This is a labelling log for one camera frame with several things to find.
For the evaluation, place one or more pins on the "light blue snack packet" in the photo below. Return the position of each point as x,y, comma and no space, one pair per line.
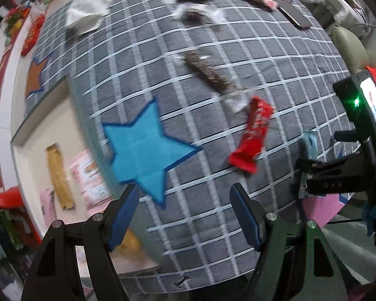
311,150

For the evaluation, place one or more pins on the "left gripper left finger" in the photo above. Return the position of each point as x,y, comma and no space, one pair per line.
118,216

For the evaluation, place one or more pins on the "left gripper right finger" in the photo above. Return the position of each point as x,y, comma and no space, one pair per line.
250,214

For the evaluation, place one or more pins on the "white tray box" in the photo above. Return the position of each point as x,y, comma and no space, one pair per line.
60,116

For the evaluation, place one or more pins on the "red plastic stool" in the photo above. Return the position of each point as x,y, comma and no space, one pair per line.
12,200

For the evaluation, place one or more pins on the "pink wafer packet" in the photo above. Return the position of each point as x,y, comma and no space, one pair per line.
48,206

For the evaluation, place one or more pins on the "long red snack bar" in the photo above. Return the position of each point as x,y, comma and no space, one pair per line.
251,143

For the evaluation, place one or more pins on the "clear wrapped chocolate stick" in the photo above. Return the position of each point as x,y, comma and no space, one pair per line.
235,98

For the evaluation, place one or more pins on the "white crumpled tissue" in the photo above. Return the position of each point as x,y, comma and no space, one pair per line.
84,16

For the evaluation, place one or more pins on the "clear wrapped dark candy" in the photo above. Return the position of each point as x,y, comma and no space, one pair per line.
199,13

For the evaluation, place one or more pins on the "gold snack bar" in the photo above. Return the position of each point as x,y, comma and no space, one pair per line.
58,176

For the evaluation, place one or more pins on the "yellow rice cracker packet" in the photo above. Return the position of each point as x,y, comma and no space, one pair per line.
130,246

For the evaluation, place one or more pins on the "pink white snack packet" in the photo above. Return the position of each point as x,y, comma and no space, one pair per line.
90,183

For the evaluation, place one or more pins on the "grey checkered mat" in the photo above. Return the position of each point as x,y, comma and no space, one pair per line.
134,57

